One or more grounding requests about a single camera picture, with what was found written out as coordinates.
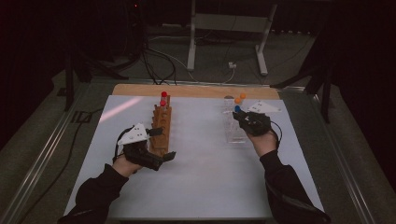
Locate left hand-held gripper cable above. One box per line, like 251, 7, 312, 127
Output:
112, 126, 134, 163

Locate person's right hand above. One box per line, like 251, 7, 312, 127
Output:
247, 130, 280, 158

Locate right hand-held gripper cable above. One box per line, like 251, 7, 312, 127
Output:
270, 120, 284, 147

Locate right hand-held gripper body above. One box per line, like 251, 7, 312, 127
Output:
241, 100, 282, 137

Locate black tripod stand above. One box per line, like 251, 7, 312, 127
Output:
64, 46, 130, 112

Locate black stand legs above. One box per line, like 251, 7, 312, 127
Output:
270, 40, 334, 124

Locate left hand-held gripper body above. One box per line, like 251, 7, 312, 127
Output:
117, 123, 165, 172

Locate thin black floor cable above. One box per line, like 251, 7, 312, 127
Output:
18, 106, 106, 224

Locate hand-held gripper cable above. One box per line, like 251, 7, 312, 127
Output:
270, 120, 284, 147
112, 126, 134, 163

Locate person's left hand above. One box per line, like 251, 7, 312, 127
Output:
111, 153, 144, 178

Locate white table mat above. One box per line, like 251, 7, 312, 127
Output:
64, 94, 327, 220

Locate clear plastic test tube rack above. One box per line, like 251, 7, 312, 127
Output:
222, 95, 250, 145

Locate white floor cable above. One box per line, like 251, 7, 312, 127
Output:
146, 35, 236, 85

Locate white metal stand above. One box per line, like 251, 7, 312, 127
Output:
186, 0, 278, 77

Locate aluminium floor rail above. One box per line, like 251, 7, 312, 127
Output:
306, 90, 379, 224
0, 83, 92, 224

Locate wooden test tube rack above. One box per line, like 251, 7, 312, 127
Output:
147, 94, 173, 158

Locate black cable bundle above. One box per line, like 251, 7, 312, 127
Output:
136, 31, 178, 86

